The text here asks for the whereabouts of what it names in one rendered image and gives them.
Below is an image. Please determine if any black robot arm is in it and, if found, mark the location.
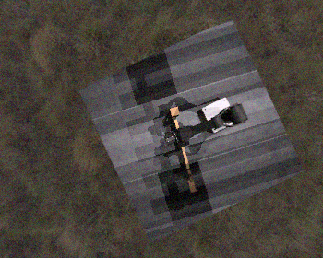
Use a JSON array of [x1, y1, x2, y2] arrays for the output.
[[164, 103, 248, 147]]

